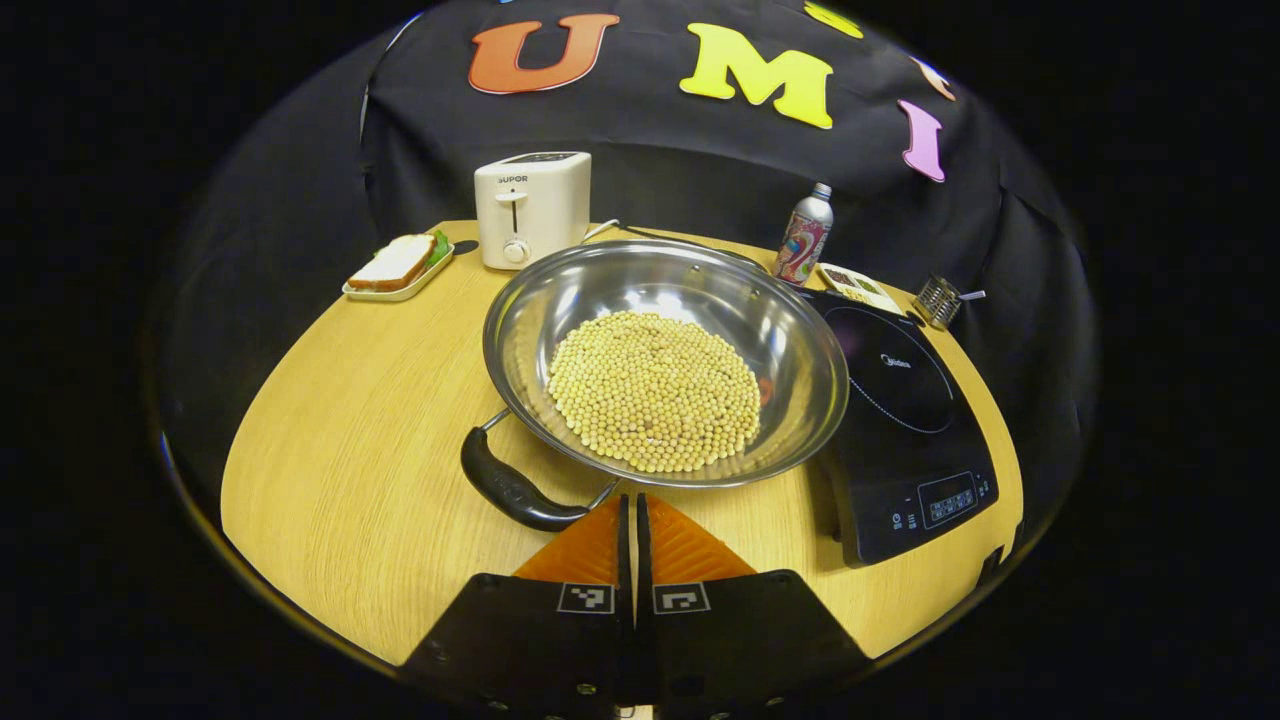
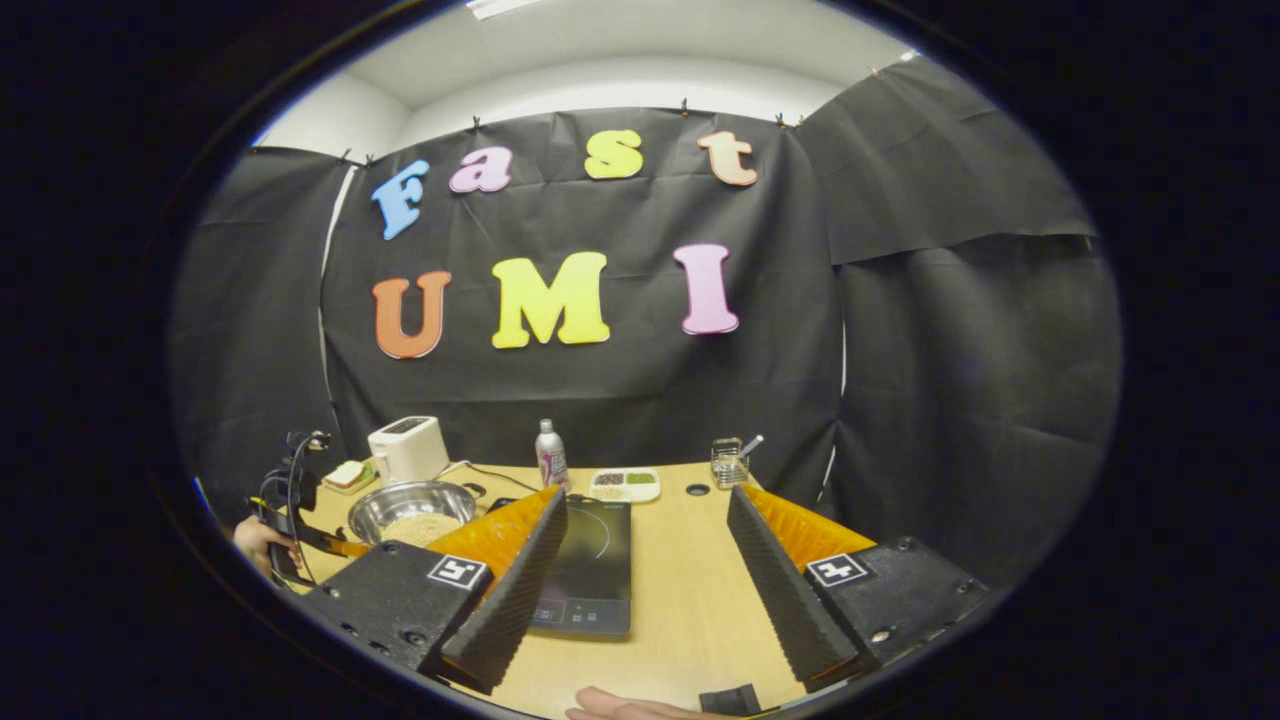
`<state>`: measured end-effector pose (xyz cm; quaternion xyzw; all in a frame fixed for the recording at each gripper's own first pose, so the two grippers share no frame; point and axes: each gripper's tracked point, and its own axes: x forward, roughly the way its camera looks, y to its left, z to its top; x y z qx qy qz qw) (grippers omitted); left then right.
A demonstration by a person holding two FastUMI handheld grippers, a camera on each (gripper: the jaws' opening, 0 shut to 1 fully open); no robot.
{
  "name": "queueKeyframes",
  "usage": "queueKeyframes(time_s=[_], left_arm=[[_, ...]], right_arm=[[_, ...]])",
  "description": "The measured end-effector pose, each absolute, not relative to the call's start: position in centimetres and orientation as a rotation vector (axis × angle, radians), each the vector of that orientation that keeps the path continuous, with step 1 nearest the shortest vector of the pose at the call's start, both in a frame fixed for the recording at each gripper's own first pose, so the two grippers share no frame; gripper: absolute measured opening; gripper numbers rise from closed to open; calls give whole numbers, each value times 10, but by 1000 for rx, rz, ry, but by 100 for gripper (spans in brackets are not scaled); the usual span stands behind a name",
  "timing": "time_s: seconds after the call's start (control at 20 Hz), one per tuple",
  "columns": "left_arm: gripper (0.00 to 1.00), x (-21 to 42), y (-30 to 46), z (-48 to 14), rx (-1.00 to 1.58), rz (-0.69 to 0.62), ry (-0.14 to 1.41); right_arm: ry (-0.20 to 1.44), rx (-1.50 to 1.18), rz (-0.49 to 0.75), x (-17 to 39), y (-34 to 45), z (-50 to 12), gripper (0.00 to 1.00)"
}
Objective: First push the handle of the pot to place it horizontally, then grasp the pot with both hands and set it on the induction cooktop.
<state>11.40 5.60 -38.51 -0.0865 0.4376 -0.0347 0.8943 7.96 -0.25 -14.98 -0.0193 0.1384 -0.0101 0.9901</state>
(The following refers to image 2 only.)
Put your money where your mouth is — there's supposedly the pile of yellow soybeans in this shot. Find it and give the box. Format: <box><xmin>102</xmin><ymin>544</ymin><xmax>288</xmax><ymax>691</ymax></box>
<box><xmin>380</xmin><ymin>512</ymin><xmax>463</xmax><ymax>547</ymax></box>

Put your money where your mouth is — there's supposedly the white divided dish of beans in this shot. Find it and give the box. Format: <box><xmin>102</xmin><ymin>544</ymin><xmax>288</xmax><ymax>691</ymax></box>
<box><xmin>588</xmin><ymin>467</ymin><xmax>662</xmax><ymax>504</ymax></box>

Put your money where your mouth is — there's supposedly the steel pot with black handle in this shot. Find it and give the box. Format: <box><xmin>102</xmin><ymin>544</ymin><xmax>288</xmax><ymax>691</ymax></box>
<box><xmin>347</xmin><ymin>479</ymin><xmax>481</xmax><ymax>549</ymax></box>

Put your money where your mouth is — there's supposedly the silver drink bottle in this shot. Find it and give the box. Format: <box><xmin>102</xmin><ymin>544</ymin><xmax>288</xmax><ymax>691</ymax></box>
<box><xmin>535</xmin><ymin>419</ymin><xmax>571</xmax><ymax>493</ymax></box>

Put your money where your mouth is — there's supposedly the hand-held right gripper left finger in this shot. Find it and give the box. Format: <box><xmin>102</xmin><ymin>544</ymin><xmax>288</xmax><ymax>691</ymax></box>
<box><xmin>300</xmin><ymin>487</ymin><xmax>569</xmax><ymax>695</ymax></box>

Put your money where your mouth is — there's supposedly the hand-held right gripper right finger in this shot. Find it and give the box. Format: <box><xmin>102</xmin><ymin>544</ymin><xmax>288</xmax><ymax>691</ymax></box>
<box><xmin>726</xmin><ymin>484</ymin><xmax>991</xmax><ymax>693</ymax></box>

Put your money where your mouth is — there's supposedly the white toaster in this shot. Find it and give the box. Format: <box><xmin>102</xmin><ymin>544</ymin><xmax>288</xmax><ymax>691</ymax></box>
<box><xmin>367</xmin><ymin>416</ymin><xmax>451</xmax><ymax>486</ymax></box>

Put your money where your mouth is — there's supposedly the black power cable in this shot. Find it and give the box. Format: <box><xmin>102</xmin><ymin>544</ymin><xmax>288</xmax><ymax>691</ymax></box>
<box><xmin>462</xmin><ymin>462</ymin><xmax>541</xmax><ymax>494</ymax></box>

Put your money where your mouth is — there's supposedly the black backdrop cloth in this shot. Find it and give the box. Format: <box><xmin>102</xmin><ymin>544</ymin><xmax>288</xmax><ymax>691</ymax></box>
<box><xmin>170</xmin><ymin>55</ymin><xmax>1121</xmax><ymax>591</ymax></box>

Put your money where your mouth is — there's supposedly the black induction cooktop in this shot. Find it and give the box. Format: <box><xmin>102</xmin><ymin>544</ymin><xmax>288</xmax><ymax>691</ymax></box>
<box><xmin>530</xmin><ymin>498</ymin><xmax>633</xmax><ymax>637</ymax></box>

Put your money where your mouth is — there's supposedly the wire utensil holder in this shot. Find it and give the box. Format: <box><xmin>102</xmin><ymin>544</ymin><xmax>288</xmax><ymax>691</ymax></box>
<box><xmin>711</xmin><ymin>437</ymin><xmax>751</xmax><ymax>489</ymax></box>

